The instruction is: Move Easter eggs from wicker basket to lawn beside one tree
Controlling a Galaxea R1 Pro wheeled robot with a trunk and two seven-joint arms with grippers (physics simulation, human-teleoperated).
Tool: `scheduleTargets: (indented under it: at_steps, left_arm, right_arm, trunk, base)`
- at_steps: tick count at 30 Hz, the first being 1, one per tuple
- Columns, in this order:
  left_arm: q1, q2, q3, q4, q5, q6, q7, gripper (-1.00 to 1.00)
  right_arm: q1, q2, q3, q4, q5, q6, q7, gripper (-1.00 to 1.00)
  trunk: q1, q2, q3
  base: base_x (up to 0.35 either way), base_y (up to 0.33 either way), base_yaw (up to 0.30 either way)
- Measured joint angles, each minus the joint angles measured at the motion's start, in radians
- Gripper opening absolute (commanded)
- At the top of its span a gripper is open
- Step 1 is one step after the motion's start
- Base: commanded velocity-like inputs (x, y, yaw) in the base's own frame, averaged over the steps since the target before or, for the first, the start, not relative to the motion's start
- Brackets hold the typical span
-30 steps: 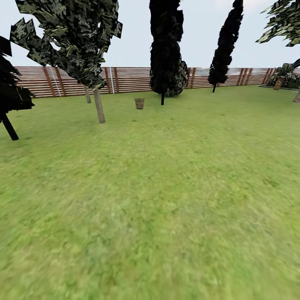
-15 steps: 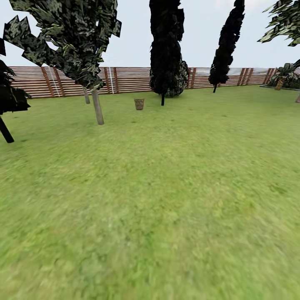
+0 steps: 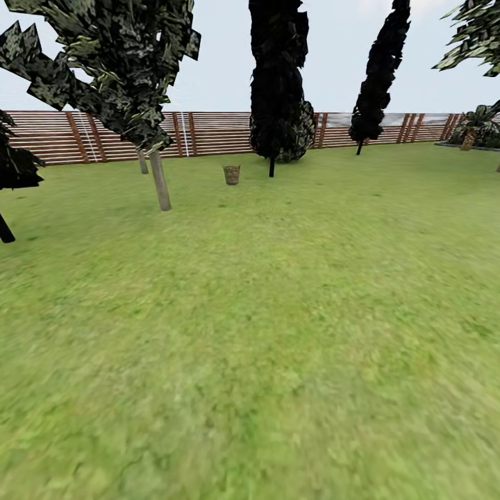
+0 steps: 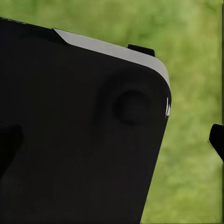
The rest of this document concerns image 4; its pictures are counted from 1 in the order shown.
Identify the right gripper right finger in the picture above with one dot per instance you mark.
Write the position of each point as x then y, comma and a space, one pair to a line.
217, 139

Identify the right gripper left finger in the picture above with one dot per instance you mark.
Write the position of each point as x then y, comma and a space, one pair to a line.
11, 140

